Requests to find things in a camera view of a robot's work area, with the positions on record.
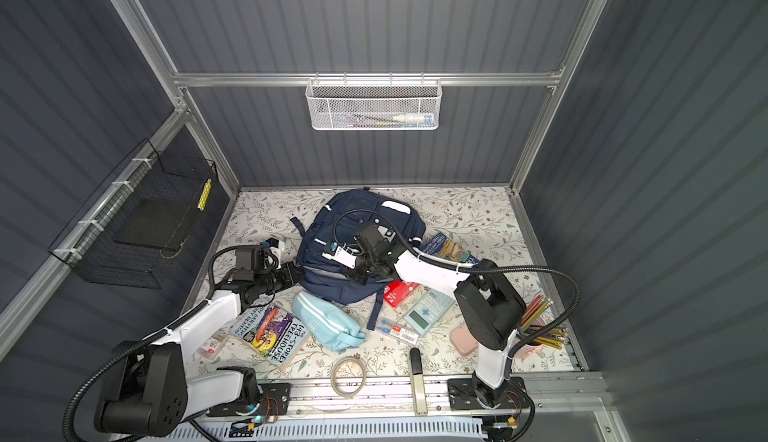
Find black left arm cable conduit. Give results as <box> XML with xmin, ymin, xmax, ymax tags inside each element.
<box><xmin>61</xmin><ymin>245</ymin><xmax>265</xmax><ymax>442</ymax></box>

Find beige stapler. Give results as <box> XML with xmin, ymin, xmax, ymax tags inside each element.
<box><xmin>409</xmin><ymin>347</ymin><xmax>428</xmax><ymax>416</ymax></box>

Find red card box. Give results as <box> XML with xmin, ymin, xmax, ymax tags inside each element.
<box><xmin>384</xmin><ymin>281</ymin><xmax>419</xmax><ymax>308</ymax></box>

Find blue treehouse paperback book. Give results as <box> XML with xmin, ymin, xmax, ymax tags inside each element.
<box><xmin>420</xmin><ymin>233</ymin><xmax>480</xmax><ymax>265</ymax></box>

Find purple treehouse paperback book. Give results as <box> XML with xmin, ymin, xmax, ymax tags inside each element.
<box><xmin>229</xmin><ymin>304</ymin><xmax>310</xmax><ymax>366</ymax></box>

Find black wire basket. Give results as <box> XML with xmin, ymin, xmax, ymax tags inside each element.
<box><xmin>49</xmin><ymin>143</ymin><xmax>218</xmax><ymax>290</ymax></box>

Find light blue pencil pouch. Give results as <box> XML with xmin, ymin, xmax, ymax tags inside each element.
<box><xmin>291</xmin><ymin>291</ymin><xmax>365</xmax><ymax>352</ymax></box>

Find light green calculator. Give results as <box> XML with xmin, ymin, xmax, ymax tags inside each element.
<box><xmin>403</xmin><ymin>289</ymin><xmax>455</xmax><ymax>337</ymax></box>

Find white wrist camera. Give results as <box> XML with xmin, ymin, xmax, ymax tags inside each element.
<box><xmin>322</xmin><ymin>243</ymin><xmax>357</xmax><ymax>269</ymax></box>
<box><xmin>261</xmin><ymin>237</ymin><xmax>286</xmax><ymax>259</ymax></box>

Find pink pencil case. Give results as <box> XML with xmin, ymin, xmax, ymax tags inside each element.
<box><xmin>449</xmin><ymin>324</ymin><xmax>479</xmax><ymax>357</ymax></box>

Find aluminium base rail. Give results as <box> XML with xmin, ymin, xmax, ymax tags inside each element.
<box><xmin>278</xmin><ymin>372</ymin><xmax>614</xmax><ymax>420</ymax></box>

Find navy blue student backpack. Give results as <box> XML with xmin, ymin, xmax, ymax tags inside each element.
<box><xmin>291</xmin><ymin>188</ymin><xmax>426</xmax><ymax>330</ymax></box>

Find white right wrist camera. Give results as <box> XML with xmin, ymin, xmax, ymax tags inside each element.
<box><xmin>322</xmin><ymin>243</ymin><xmax>357</xmax><ymax>269</ymax></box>

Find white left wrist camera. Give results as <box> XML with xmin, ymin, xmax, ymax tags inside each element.
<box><xmin>261</xmin><ymin>237</ymin><xmax>286</xmax><ymax>259</ymax></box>

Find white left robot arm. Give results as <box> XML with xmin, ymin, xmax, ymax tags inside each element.
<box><xmin>89</xmin><ymin>245</ymin><xmax>303</xmax><ymax>440</ymax></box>

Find coloured pencils bundle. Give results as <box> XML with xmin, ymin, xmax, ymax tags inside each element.
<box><xmin>520</xmin><ymin>294</ymin><xmax>568</xmax><ymax>350</ymax></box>

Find clear tape roll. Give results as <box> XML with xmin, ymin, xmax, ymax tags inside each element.
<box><xmin>330</xmin><ymin>356</ymin><xmax>367</xmax><ymax>399</ymax></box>

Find small clear eraser box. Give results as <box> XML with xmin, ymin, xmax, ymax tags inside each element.
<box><xmin>198</xmin><ymin>334</ymin><xmax>224</xmax><ymax>359</ymax></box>

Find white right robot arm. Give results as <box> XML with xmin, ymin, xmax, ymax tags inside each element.
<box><xmin>349</xmin><ymin>223</ymin><xmax>526</xmax><ymax>408</ymax></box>

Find white wire mesh basket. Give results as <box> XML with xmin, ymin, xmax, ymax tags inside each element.
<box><xmin>305</xmin><ymin>79</ymin><xmax>443</xmax><ymax>131</ymax></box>

